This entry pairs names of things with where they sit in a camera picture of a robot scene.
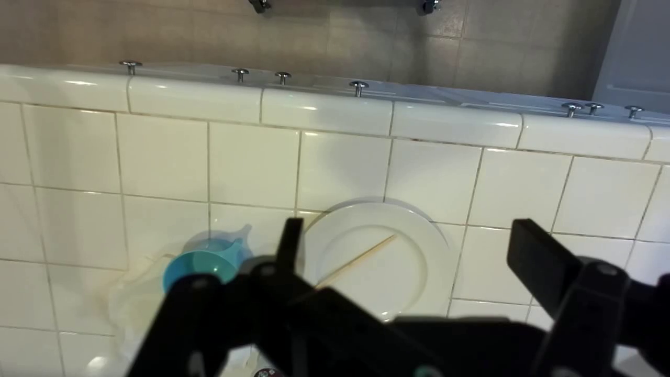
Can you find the blue cup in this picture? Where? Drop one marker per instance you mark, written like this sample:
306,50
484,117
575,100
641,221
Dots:
201,262

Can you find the white furniture panel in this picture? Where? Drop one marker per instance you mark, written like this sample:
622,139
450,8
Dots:
635,48

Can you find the metal furniture foot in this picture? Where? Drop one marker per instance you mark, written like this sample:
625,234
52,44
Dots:
261,5
427,5

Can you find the white round plate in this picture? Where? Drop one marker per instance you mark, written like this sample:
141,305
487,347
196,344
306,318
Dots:
411,273

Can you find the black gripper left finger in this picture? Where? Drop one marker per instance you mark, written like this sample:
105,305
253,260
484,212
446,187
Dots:
290,243

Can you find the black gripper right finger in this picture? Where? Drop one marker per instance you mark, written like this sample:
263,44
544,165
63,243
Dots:
544,254

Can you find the metal cabinet knob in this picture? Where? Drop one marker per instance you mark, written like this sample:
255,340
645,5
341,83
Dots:
282,75
358,85
131,65
572,106
633,108
242,71
593,106

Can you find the wooden chopstick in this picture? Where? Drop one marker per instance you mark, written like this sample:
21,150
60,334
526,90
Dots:
363,256

